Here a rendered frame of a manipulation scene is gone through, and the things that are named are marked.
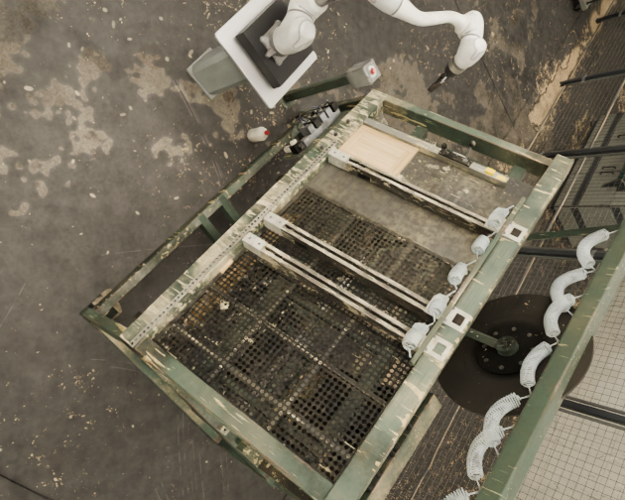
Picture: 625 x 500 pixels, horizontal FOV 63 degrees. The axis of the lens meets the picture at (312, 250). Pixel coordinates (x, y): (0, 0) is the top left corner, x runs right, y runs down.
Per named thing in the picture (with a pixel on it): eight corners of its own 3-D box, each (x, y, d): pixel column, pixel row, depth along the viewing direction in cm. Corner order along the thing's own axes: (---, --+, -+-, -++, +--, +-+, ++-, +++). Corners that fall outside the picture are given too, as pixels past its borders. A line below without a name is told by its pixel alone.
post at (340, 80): (287, 91, 392) (353, 70, 333) (291, 98, 395) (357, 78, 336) (282, 95, 389) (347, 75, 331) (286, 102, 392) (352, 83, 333)
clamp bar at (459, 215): (335, 154, 311) (334, 123, 292) (522, 241, 263) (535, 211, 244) (326, 164, 307) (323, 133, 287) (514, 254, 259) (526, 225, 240)
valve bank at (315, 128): (317, 97, 339) (341, 90, 320) (327, 115, 346) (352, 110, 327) (270, 141, 318) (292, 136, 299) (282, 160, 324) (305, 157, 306)
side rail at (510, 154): (387, 108, 342) (388, 94, 333) (548, 173, 297) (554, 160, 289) (383, 113, 339) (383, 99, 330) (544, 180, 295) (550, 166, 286)
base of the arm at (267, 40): (254, 43, 277) (260, 41, 273) (277, 19, 285) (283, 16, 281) (274, 70, 287) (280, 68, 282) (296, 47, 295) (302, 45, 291)
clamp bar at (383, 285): (274, 216, 286) (268, 187, 266) (467, 326, 238) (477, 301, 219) (262, 228, 281) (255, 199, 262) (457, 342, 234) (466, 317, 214)
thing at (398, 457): (314, 348, 301) (430, 387, 235) (326, 364, 308) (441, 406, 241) (235, 447, 271) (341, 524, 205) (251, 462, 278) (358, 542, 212)
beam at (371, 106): (372, 101, 346) (373, 87, 338) (388, 107, 342) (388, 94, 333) (126, 345, 252) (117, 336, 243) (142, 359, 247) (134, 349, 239)
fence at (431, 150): (367, 122, 326) (367, 117, 323) (507, 182, 288) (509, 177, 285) (362, 126, 324) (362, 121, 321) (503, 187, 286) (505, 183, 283)
